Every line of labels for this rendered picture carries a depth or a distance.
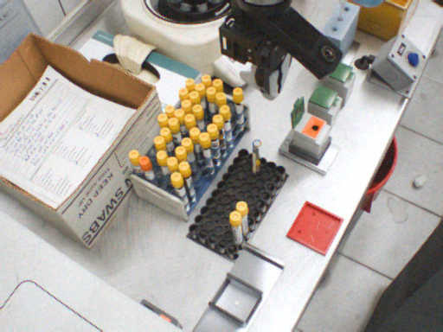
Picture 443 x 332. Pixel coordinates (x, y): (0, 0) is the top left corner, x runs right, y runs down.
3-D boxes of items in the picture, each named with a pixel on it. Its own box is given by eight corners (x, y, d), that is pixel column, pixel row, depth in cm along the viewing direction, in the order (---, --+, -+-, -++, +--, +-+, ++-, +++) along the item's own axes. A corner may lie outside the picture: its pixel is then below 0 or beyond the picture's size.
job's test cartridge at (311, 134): (316, 162, 79) (320, 142, 74) (291, 150, 81) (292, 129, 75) (327, 144, 81) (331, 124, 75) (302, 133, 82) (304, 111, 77)
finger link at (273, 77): (247, 86, 77) (244, 46, 69) (279, 101, 75) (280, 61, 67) (235, 99, 76) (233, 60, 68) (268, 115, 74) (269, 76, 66)
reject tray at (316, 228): (324, 257, 73) (325, 255, 72) (285, 236, 75) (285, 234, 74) (343, 220, 75) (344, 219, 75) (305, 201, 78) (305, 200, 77)
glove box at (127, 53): (174, 137, 86) (164, 105, 77) (75, 89, 93) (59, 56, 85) (211, 88, 91) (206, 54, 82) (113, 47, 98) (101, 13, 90)
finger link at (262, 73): (270, 76, 72) (270, 35, 64) (279, 80, 71) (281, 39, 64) (253, 97, 70) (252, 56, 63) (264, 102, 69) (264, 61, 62)
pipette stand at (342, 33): (342, 80, 89) (349, 43, 81) (308, 67, 91) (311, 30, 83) (360, 46, 93) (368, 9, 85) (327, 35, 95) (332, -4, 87)
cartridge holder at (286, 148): (325, 175, 80) (328, 165, 76) (278, 152, 82) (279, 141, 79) (339, 151, 82) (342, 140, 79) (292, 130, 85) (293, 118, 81)
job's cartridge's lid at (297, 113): (292, 111, 72) (289, 109, 72) (294, 130, 75) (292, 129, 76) (304, 92, 73) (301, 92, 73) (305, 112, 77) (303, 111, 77)
